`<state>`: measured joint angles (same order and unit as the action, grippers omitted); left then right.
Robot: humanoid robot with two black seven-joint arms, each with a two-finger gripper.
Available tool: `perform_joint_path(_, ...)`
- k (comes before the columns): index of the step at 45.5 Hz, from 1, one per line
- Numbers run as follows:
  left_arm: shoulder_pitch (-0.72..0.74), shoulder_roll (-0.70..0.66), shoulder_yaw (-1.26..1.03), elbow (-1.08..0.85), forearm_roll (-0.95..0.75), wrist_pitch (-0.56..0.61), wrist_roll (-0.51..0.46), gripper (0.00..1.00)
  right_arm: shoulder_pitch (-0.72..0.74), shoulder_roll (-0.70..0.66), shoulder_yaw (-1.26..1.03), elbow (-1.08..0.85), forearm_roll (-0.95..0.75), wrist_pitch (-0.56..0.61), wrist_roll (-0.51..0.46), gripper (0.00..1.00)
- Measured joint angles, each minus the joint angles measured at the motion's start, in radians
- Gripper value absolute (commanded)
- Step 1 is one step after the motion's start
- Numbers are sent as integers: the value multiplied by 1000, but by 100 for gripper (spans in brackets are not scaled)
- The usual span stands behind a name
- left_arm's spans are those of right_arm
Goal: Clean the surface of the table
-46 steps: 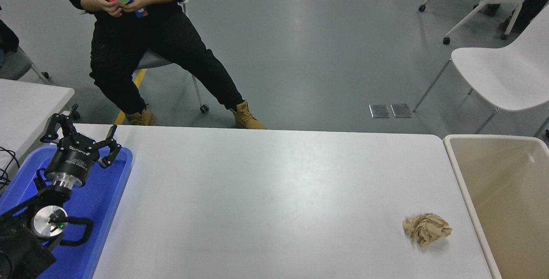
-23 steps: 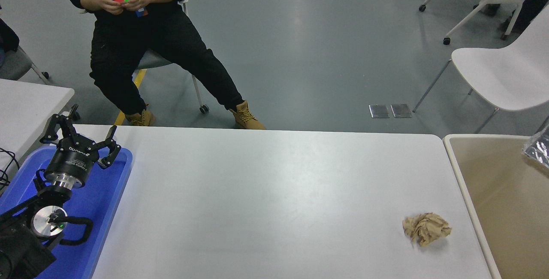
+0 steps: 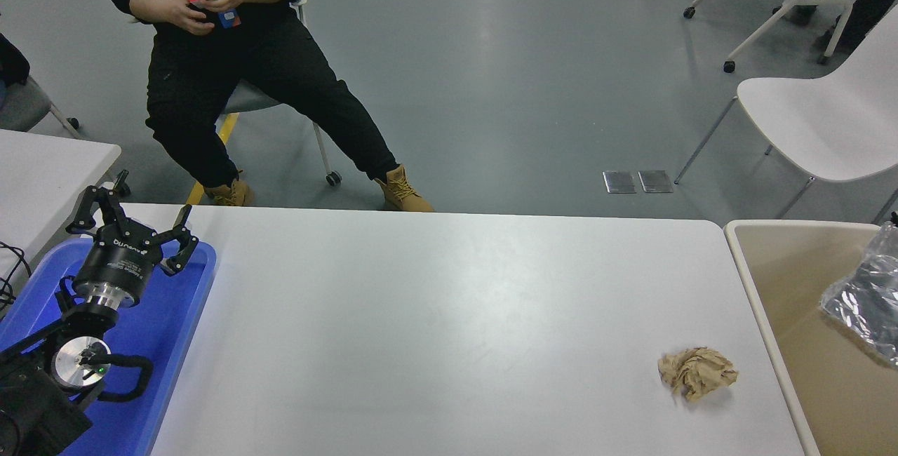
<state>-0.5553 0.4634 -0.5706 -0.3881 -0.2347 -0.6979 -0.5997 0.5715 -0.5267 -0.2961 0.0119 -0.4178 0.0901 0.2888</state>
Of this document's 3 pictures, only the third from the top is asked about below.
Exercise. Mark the grey wheeled chair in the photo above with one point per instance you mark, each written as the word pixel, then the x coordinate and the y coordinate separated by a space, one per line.
pixel 245 98

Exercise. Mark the tan paper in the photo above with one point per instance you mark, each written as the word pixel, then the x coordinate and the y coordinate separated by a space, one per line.
pixel 698 372

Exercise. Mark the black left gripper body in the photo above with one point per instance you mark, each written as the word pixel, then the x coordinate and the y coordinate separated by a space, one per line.
pixel 116 259

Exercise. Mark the person's right hand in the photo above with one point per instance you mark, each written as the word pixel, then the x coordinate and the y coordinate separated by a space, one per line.
pixel 175 14

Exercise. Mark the seated person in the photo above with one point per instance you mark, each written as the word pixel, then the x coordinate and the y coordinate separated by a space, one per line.
pixel 210 77

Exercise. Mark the grey padded chair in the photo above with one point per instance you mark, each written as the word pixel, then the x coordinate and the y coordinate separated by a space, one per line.
pixel 21 105

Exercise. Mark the silver foil tray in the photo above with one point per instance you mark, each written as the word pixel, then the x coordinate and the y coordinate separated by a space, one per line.
pixel 870 294

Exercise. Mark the silver floor plate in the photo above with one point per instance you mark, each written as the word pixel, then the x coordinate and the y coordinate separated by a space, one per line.
pixel 655 181
pixel 619 182

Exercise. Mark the white shell chair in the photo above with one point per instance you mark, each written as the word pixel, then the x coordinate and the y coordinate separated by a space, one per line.
pixel 828 112

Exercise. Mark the blue plastic tray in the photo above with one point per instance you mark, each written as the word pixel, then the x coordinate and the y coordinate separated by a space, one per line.
pixel 161 344

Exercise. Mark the white side table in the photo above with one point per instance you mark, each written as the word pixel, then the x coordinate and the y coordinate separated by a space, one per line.
pixel 42 175

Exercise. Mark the person's right forearm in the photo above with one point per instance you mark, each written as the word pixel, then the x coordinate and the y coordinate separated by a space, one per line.
pixel 135 5

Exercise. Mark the large pale beige bin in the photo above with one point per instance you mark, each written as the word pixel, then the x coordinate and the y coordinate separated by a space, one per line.
pixel 793 287

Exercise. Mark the person in dark clothing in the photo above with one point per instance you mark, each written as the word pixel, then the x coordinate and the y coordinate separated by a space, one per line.
pixel 10 63

